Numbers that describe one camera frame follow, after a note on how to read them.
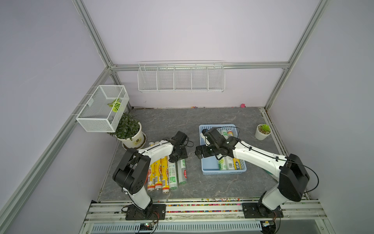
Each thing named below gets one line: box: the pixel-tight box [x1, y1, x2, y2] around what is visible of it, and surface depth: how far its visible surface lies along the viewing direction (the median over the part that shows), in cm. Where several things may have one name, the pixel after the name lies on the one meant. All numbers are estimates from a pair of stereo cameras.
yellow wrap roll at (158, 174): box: [154, 159, 163, 190], surface depth 84 cm
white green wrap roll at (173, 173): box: [168, 161, 179, 190], surface depth 84 cm
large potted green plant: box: [107, 112, 148, 151], surface depth 88 cm
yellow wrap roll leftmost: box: [147, 160, 156, 192], surface depth 83 cm
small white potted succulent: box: [255, 123, 272, 141], surface depth 98 cm
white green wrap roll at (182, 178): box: [177, 158, 188, 185], surface depth 85 cm
